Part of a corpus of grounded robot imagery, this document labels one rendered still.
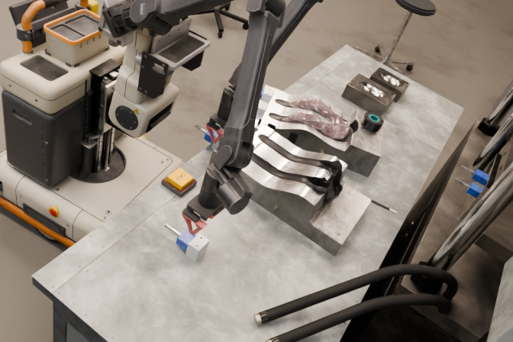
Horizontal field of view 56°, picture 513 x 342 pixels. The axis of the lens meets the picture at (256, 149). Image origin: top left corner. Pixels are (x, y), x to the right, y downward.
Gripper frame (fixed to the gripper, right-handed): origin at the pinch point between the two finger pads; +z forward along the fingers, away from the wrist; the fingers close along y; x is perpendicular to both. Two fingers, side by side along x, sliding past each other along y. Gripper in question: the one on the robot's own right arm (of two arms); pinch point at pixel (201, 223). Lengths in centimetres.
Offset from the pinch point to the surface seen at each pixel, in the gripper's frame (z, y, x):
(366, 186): 11, 68, -28
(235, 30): 88, 263, 144
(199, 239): 7.1, 1.0, -0.5
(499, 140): -8, 116, -61
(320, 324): 7.3, 2.3, -39.1
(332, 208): 5.8, 41.1, -23.7
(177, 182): 8.6, 14.4, 18.5
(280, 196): 3.6, 29.5, -9.4
